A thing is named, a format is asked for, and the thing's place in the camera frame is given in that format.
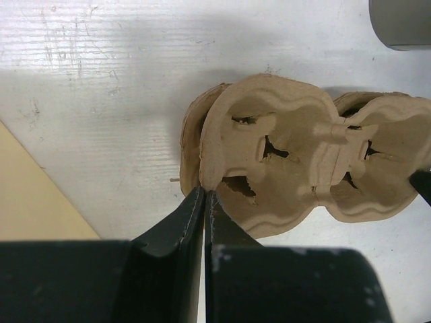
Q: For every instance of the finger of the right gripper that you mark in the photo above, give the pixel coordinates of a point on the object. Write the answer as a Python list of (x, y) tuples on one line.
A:
[(421, 182)]

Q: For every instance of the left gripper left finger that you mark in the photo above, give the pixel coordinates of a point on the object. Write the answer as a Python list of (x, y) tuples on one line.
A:
[(152, 278)]

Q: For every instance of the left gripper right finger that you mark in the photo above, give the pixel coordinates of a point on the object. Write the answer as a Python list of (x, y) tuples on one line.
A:
[(248, 282)]

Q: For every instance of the brown cardboard cup carrier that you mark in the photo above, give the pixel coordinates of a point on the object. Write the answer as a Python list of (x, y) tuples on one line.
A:
[(195, 134)]

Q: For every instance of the brown paper bag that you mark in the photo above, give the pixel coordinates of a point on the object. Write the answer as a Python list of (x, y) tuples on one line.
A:
[(32, 207)]

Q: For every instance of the grey straw holder cup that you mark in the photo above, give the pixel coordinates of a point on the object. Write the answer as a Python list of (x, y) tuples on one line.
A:
[(401, 24)]

